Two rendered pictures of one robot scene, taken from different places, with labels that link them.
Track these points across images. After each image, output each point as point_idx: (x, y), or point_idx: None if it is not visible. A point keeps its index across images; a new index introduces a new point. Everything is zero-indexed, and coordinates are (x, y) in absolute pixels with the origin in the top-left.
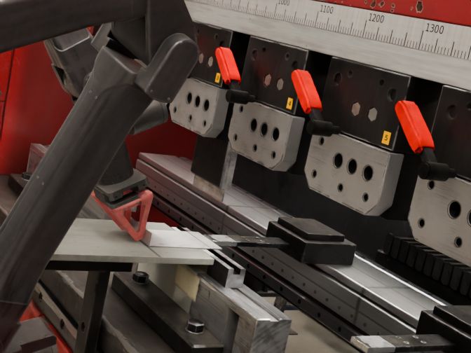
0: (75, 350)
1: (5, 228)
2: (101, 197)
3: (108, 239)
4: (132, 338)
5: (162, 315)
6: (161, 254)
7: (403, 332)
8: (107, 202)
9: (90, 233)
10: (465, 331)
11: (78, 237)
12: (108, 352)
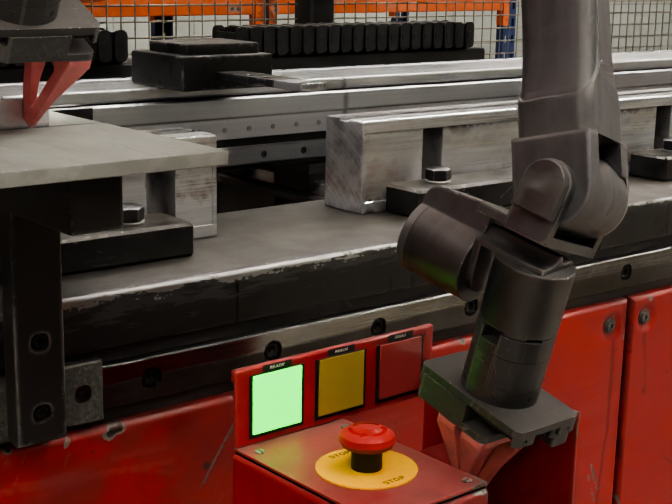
0: (25, 405)
1: (598, 6)
2: (56, 48)
3: (44, 137)
4: (128, 283)
5: (79, 236)
6: (84, 122)
7: (102, 117)
8: (72, 53)
9: (26, 143)
10: (236, 53)
11: (76, 146)
12: (103, 340)
